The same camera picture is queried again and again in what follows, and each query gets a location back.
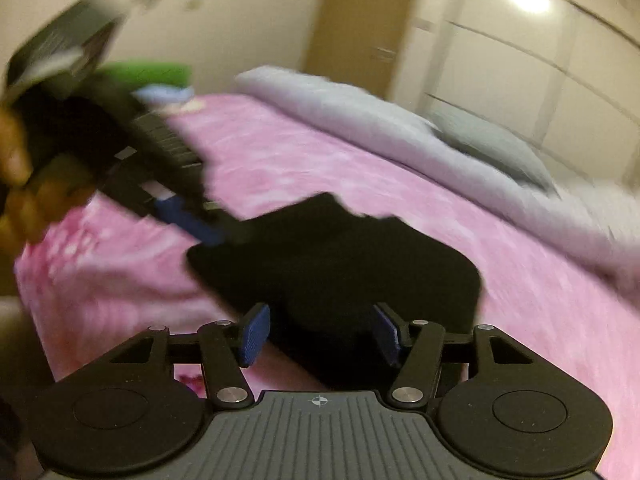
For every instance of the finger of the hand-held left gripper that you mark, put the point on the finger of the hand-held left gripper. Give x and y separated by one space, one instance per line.
192 220

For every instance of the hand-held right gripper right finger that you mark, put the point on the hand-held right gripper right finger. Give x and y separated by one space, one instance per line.
388 334

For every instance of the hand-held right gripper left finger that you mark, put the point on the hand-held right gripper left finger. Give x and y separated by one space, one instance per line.
254 334

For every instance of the black garment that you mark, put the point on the black garment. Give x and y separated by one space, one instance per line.
350 270

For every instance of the person's left hand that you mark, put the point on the person's left hand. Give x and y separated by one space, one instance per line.
30 210

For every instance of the green cloth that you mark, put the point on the green cloth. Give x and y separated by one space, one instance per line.
150 73

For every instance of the blue cloth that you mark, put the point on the blue cloth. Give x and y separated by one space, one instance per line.
167 94

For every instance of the pink floral bed sheet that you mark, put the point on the pink floral bed sheet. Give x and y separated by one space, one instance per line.
310 160

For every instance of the lilac crinkled quilt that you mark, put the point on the lilac crinkled quilt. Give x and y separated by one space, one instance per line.
380 125

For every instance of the grey pillow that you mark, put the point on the grey pillow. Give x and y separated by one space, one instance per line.
495 150

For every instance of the wooden door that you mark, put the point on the wooden door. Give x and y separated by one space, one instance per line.
360 25

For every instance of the white wardrobe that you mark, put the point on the white wardrobe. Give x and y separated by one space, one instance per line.
525 70

